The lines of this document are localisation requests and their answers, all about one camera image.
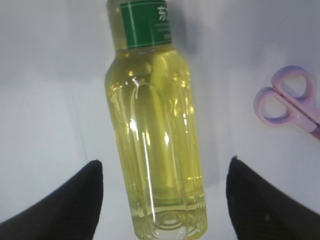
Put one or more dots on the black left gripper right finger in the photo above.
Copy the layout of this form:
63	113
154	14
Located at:
260	211

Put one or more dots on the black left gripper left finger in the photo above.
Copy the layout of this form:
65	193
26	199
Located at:
71	212

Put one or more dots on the pink scissors with cover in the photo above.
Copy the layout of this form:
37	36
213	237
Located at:
301	111

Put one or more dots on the yellow tea plastic bottle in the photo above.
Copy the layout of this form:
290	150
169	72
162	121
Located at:
149	95

